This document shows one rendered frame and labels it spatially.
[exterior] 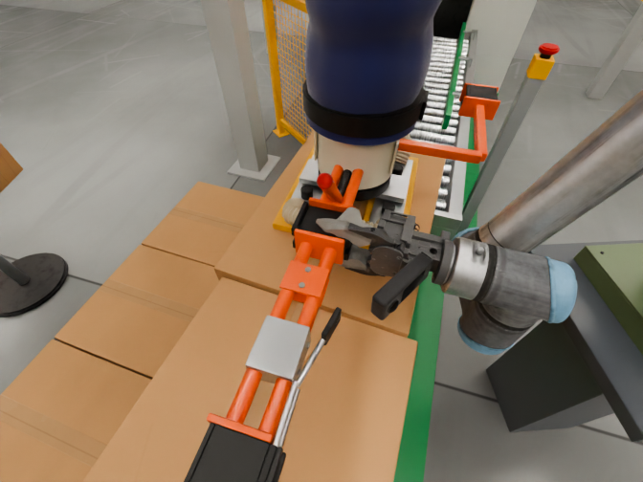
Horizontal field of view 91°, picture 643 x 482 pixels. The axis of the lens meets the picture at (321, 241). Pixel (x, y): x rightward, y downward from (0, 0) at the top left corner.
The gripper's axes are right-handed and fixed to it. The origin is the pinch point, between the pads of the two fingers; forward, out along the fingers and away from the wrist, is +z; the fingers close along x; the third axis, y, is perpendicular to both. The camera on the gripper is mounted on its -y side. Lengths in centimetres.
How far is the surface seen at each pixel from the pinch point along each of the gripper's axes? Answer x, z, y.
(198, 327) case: -13.9, 18.2, -15.7
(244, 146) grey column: -87, 103, 133
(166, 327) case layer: -54, 49, -7
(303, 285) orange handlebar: 1.8, -0.8, -10.0
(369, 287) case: -12.7, -9.2, 2.1
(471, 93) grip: 3, -21, 57
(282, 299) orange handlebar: 1.1, 1.3, -12.8
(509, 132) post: -39, -49, 121
